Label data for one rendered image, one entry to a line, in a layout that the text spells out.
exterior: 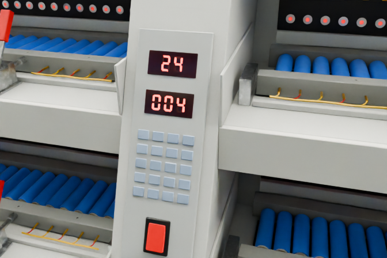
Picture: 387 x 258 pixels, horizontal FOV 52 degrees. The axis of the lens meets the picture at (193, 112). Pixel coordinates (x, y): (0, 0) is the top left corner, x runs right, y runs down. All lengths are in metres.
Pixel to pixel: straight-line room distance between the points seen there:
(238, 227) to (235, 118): 0.18
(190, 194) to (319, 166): 0.12
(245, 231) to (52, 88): 0.28
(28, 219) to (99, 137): 0.18
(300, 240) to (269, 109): 0.16
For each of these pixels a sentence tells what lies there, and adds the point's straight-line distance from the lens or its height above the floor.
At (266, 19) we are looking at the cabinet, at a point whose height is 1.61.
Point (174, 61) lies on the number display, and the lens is 0.36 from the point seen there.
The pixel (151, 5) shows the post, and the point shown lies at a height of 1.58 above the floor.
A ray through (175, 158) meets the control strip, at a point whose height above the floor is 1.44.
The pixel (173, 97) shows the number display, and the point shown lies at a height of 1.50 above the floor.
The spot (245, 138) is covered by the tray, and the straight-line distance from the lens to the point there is 0.35.
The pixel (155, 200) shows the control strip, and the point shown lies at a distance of 0.38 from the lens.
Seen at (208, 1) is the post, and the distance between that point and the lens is 0.36.
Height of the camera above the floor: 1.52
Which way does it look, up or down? 5 degrees down
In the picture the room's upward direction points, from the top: 5 degrees clockwise
